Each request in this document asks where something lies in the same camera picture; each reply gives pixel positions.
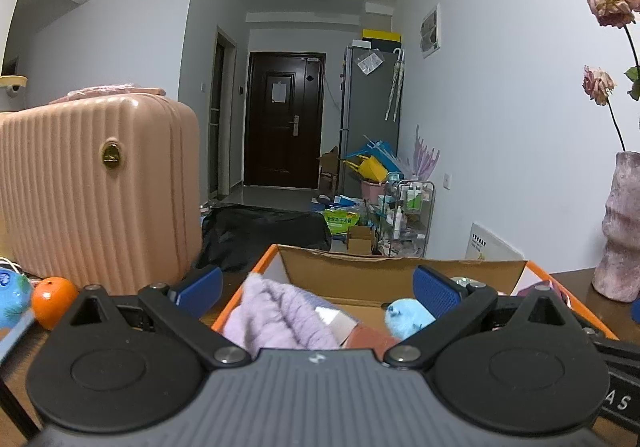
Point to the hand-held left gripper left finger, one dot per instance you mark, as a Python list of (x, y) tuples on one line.
[(202, 284)]

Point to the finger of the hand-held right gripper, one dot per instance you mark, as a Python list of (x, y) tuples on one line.
[(612, 344)]

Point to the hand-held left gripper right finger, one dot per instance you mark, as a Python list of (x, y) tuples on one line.
[(437, 289)]

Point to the blue plush toy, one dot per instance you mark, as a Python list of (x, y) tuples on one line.
[(407, 319)]

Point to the red cardboard box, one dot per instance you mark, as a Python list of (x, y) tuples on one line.
[(360, 277)]

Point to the brick red cloth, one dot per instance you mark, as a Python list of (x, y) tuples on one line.
[(370, 339)]

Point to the lavender fluffy headband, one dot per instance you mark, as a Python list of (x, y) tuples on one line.
[(280, 322)]

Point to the white board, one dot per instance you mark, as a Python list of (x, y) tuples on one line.
[(492, 244)]

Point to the metal rolling cart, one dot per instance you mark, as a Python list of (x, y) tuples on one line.
[(407, 222)]

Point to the black duffel bag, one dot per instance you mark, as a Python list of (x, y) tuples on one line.
[(265, 237)]

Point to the small cardboard box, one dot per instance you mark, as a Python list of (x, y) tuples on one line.
[(361, 241)]

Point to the purple textured vase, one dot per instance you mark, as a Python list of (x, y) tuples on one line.
[(620, 237)]

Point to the green snack bag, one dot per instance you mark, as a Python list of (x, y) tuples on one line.
[(342, 222)]

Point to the pink bucket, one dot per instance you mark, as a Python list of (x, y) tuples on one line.
[(372, 190)]

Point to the pink ribbed suitcase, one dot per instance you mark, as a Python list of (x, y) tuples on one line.
[(100, 187)]

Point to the blue and yellow bags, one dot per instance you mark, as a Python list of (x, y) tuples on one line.
[(372, 162)]

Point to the orange tangerine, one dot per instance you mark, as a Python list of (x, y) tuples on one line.
[(54, 302)]

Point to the open cardboard carton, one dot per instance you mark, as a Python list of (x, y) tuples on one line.
[(328, 172)]

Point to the grey refrigerator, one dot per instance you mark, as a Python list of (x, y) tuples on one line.
[(367, 127)]

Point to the dark brown door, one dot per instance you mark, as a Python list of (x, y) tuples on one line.
[(282, 122)]

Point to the blue round toy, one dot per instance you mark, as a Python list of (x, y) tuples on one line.
[(14, 297)]

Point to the clear folded umbrella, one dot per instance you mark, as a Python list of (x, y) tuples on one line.
[(396, 82)]

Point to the plastic sleeve on refrigerator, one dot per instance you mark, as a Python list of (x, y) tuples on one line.
[(370, 63)]

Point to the yellow and black box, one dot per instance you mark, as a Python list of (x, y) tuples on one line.
[(381, 38)]

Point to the dried pink roses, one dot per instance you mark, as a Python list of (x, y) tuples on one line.
[(607, 7)]

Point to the white wall socket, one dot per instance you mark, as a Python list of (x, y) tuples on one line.
[(447, 182)]

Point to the purple flower wall decoration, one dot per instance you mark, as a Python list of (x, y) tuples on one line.
[(425, 154)]

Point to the wall electrical panel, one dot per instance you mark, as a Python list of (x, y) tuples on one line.
[(431, 32)]

